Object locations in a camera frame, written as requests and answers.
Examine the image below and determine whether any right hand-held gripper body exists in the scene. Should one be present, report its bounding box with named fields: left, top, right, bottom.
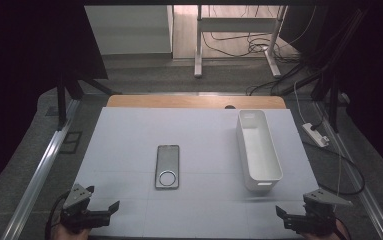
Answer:
left=283, top=188, right=354, bottom=237

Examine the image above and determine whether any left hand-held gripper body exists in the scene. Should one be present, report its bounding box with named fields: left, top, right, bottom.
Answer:
left=59, top=183, right=112, bottom=234

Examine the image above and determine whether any white plastic storage bin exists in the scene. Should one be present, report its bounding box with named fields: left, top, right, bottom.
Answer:
left=235, top=109, right=284, bottom=192

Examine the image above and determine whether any dark clear phone case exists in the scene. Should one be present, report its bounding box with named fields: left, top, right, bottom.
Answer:
left=154, top=144, right=181, bottom=191

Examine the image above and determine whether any person's left hand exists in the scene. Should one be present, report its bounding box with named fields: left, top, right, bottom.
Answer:
left=52, top=222, right=92, bottom=240

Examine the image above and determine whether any person's right hand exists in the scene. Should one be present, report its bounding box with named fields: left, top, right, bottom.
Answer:
left=300, top=219, right=350, bottom=240

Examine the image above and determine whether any pale grey table mat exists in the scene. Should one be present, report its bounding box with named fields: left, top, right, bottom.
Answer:
left=53, top=106, right=340, bottom=240

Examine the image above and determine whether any white power strip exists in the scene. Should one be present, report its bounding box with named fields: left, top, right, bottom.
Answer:
left=301, top=122, right=331, bottom=148

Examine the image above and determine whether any black metal stand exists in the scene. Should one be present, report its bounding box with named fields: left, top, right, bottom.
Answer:
left=310, top=9, right=370, bottom=134
left=56, top=74, right=123, bottom=131

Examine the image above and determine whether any black curtain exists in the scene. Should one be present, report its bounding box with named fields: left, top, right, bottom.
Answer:
left=325, top=0, right=383, bottom=184
left=0, top=0, right=109, bottom=201

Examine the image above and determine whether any white cabinet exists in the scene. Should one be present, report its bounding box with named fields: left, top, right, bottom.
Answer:
left=84, top=4, right=175, bottom=56

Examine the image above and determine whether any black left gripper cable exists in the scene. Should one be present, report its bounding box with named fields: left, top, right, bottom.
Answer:
left=44, top=190, right=71, bottom=240

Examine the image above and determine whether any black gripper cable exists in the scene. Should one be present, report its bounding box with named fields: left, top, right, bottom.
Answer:
left=44, top=190, right=71, bottom=240
left=335, top=218, right=353, bottom=240

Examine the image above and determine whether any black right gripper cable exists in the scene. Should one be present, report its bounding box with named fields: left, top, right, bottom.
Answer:
left=335, top=218, right=353, bottom=240

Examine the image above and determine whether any aluminium floor rail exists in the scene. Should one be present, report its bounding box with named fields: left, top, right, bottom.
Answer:
left=0, top=98, right=82, bottom=240
left=313, top=99, right=383, bottom=240

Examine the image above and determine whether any black floor frame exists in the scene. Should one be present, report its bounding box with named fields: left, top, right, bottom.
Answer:
left=59, top=131, right=83, bottom=155

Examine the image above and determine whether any black looping floor cable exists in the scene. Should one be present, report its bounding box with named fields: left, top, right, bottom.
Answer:
left=302, top=139, right=367, bottom=196

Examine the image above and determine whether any white floor cable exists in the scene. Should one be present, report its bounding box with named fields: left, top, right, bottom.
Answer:
left=293, top=79, right=308, bottom=126

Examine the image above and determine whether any black floor cable bundle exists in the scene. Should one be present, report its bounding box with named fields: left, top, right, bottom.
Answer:
left=245, top=61, right=323, bottom=98

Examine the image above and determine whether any black cable tangle under desk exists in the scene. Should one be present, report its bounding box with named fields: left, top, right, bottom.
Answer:
left=201, top=4, right=317, bottom=63

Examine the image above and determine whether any white desk frame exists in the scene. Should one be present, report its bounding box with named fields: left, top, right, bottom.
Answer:
left=193, top=4, right=288, bottom=79

